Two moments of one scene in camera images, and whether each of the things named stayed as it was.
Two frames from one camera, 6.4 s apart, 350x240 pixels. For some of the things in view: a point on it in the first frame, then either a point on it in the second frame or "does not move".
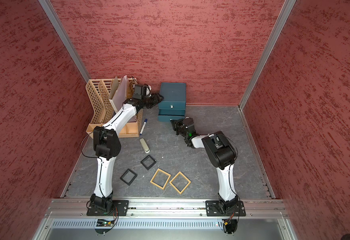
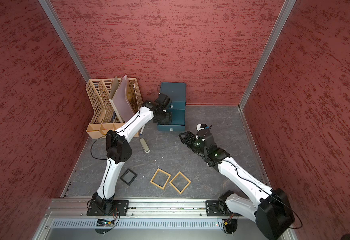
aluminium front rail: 71,208 does not move
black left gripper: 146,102 -> 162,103
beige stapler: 144,145 does not move
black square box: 128,177 does not move
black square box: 148,162 -> 167,120
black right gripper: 175,123 -> 188,142
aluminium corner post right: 286,9 does not move
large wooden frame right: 185,177 does not move
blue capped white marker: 143,127 does not move
